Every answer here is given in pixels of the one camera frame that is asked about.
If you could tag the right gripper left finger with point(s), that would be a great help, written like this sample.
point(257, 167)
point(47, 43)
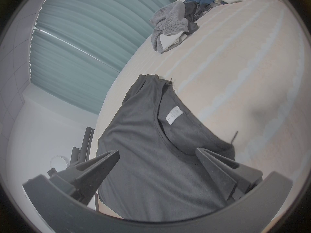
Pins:
point(97, 171)

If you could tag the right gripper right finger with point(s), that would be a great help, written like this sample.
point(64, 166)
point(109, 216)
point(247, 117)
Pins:
point(218, 176)

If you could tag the black T-shirt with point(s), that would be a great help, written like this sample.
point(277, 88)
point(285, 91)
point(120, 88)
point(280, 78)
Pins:
point(145, 166)

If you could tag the bed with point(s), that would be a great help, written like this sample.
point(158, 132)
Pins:
point(230, 69)

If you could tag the round white lamp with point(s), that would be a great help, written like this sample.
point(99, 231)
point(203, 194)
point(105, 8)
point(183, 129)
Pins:
point(58, 163)

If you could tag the blue-green curtain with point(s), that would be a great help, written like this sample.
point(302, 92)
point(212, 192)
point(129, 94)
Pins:
point(109, 16)
point(73, 69)

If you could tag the white garment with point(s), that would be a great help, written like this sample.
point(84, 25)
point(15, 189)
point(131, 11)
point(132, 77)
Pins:
point(170, 40)

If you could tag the grey garment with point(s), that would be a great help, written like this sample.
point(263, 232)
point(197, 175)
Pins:
point(170, 18)

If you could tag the black shiny garment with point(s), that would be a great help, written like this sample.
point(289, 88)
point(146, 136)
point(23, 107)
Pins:
point(194, 12)

